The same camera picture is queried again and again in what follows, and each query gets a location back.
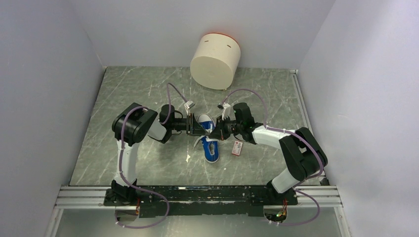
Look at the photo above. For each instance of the cream cylindrical container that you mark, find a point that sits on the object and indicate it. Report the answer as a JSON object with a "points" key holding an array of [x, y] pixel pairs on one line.
{"points": [[215, 61]]}

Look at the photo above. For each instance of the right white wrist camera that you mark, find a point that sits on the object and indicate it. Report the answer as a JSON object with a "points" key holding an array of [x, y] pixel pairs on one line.
{"points": [[226, 109]]}

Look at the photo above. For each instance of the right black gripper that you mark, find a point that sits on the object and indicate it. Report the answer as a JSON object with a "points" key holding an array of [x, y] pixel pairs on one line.
{"points": [[219, 133]]}

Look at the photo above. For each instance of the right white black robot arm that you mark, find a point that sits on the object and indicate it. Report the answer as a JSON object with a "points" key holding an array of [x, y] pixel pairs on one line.
{"points": [[302, 154]]}

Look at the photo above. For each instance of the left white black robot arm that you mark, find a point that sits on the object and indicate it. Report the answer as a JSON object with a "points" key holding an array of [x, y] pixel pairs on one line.
{"points": [[130, 128]]}

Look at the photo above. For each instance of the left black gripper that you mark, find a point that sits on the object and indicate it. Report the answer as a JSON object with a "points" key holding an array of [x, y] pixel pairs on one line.
{"points": [[194, 128]]}

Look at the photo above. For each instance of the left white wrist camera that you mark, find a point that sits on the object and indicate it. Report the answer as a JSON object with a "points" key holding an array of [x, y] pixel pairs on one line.
{"points": [[188, 106]]}

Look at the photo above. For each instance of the blue canvas sneaker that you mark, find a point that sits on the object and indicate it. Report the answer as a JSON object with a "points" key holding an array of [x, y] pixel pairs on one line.
{"points": [[211, 151]]}

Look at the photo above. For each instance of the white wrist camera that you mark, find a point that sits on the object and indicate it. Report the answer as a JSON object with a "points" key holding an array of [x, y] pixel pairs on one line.
{"points": [[188, 106], [226, 109]]}

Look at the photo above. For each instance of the white shoelace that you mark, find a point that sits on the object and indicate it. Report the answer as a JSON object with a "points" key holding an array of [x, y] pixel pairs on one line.
{"points": [[204, 138]]}

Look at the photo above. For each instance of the aluminium frame rail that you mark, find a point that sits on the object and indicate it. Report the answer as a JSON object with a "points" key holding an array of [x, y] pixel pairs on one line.
{"points": [[272, 95]]}

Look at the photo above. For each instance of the small red white box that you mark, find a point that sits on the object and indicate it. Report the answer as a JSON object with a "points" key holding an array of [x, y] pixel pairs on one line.
{"points": [[237, 147]]}

